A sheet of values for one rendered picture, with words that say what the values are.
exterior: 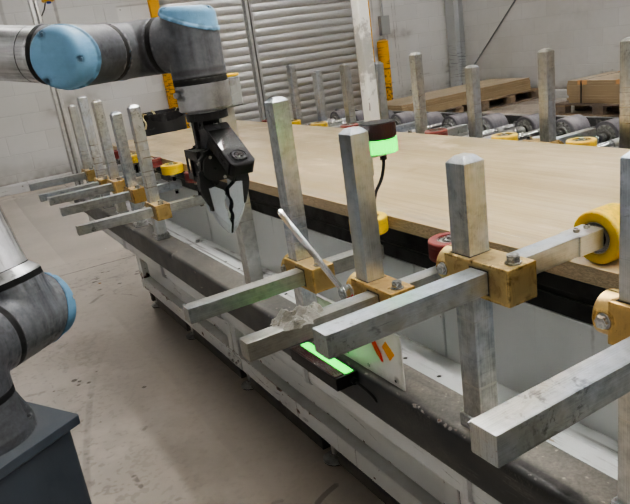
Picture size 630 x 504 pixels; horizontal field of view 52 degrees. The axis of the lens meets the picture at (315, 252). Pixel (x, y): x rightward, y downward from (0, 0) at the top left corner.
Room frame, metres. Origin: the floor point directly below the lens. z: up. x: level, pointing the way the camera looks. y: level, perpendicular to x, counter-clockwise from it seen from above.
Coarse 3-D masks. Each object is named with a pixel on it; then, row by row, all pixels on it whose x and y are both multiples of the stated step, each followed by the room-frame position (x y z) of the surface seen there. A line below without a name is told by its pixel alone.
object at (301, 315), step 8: (312, 304) 0.95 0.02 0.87; (280, 312) 0.92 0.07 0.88; (288, 312) 0.92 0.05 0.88; (296, 312) 0.92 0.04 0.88; (304, 312) 0.92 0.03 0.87; (312, 312) 0.92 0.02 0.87; (320, 312) 0.94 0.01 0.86; (272, 320) 0.93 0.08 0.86; (280, 320) 0.92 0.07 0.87; (288, 320) 0.92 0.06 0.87; (296, 320) 0.89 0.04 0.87; (304, 320) 0.90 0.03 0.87; (312, 320) 0.91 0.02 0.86; (288, 328) 0.89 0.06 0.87
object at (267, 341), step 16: (432, 272) 1.04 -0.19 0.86; (336, 304) 0.96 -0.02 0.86; (352, 304) 0.96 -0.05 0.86; (368, 304) 0.97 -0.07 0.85; (320, 320) 0.93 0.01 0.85; (256, 336) 0.89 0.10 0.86; (272, 336) 0.89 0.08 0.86; (288, 336) 0.90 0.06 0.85; (304, 336) 0.91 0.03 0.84; (256, 352) 0.87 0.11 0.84; (272, 352) 0.88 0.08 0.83
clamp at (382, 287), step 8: (352, 280) 1.04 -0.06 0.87; (360, 280) 1.03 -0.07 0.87; (376, 280) 1.02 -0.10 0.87; (384, 280) 1.01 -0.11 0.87; (392, 280) 1.01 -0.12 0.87; (360, 288) 1.02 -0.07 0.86; (368, 288) 1.00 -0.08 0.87; (376, 288) 0.98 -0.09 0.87; (384, 288) 0.98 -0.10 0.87; (408, 288) 0.97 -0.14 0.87; (384, 296) 0.96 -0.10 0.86; (392, 296) 0.95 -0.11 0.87
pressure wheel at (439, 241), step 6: (438, 234) 1.10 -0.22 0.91; (444, 234) 1.10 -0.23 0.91; (450, 234) 1.10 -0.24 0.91; (432, 240) 1.08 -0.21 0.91; (438, 240) 1.08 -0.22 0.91; (444, 240) 1.08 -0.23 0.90; (450, 240) 1.06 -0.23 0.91; (432, 246) 1.06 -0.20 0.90; (438, 246) 1.05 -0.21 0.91; (444, 246) 1.04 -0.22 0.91; (432, 252) 1.06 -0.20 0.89; (438, 252) 1.05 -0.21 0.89; (432, 258) 1.06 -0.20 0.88
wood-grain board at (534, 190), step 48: (192, 144) 2.92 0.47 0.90; (336, 144) 2.33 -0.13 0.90; (432, 144) 2.05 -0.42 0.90; (480, 144) 1.93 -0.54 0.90; (528, 144) 1.83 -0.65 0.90; (336, 192) 1.58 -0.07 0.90; (384, 192) 1.50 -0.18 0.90; (432, 192) 1.44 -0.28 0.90; (528, 192) 1.32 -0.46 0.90; (576, 192) 1.27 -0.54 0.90; (528, 240) 1.02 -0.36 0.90
